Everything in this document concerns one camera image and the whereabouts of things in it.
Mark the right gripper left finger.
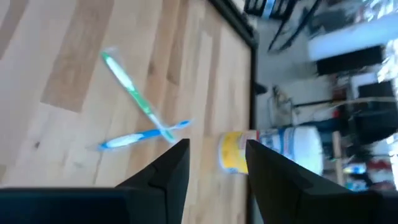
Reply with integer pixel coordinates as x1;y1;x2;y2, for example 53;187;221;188
116;139;190;224

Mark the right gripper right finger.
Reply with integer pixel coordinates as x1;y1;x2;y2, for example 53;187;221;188
246;139;377;224

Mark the blue white toothbrush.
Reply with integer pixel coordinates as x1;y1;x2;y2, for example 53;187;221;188
95;119;193;153

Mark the green white toothbrush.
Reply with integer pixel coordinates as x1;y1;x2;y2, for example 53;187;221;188
99;46;178;144

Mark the Lysol wipes canister yellow label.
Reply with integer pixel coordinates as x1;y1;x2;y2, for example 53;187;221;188
217;126;324;175

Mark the black aluminium table frame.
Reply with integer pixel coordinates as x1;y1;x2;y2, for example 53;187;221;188
207;0;261;224

